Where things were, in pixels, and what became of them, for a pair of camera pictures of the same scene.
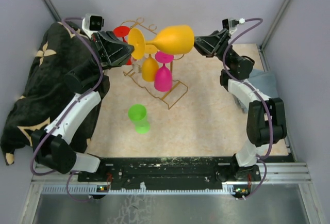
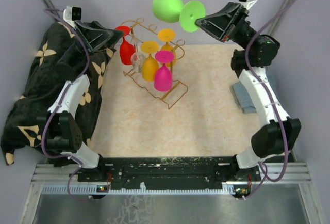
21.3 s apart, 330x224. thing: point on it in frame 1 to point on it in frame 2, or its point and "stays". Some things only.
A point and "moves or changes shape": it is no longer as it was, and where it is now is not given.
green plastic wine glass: [137, 113] to [169, 8]
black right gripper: [213, 44] to [221, 26]
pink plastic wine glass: [163, 79] stays
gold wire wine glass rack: [152, 56] stays
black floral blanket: [63, 72] stays
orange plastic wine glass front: [177, 39] moves or changes shape
